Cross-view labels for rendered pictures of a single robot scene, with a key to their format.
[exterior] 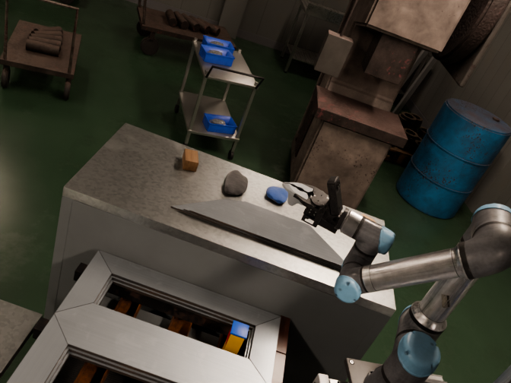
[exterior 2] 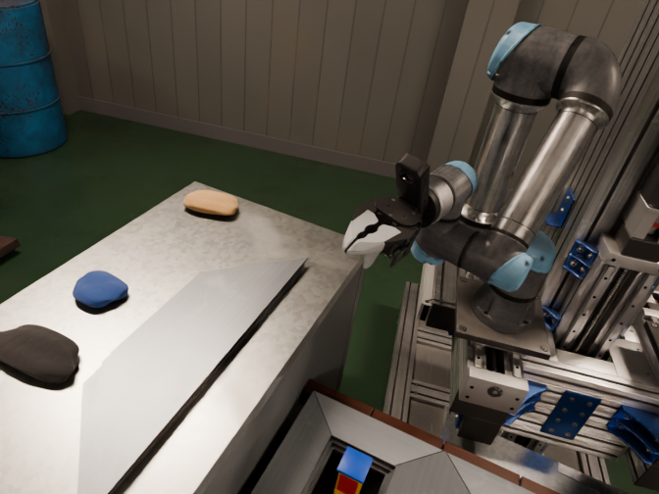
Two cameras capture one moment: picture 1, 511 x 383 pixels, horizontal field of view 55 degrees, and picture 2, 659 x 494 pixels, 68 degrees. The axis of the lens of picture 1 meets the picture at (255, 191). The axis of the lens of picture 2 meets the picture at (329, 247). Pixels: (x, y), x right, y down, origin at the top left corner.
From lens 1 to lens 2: 125 cm
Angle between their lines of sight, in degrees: 55
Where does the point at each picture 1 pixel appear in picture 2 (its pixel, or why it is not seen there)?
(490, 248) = (616, 74)
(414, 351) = (541, 249)
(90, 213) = not seen: outside the picture
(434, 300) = (500, 189)
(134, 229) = not seen: outside the picture
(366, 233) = (461, 191)
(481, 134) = (17, 17)
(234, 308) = (294, 460)
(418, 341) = not seen: hidden behind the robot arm
